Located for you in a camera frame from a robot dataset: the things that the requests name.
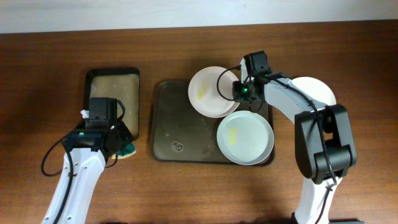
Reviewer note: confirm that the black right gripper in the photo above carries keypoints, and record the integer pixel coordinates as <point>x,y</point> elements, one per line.
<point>237,95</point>

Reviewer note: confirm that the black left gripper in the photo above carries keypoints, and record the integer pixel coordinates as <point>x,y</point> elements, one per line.
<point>128,136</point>

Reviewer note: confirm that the yellow green sponge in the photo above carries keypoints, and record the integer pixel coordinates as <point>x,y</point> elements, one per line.
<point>128,151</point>

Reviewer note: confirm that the cream white plate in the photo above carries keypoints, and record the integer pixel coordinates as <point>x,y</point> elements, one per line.
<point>316,90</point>

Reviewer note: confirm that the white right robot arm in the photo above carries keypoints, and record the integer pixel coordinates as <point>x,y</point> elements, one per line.
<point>324,146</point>

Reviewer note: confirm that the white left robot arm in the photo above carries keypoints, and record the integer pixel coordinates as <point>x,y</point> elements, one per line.
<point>86,154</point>

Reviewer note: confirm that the small black water tray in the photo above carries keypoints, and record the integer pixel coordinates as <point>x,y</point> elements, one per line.
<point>119,83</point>

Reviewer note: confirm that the large dark serving tray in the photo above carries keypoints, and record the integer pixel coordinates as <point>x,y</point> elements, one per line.
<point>179,133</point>

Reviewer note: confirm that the pink plate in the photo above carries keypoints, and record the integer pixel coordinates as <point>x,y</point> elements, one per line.
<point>203,92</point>

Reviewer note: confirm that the light green plate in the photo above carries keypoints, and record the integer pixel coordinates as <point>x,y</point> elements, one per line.
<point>245,138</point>

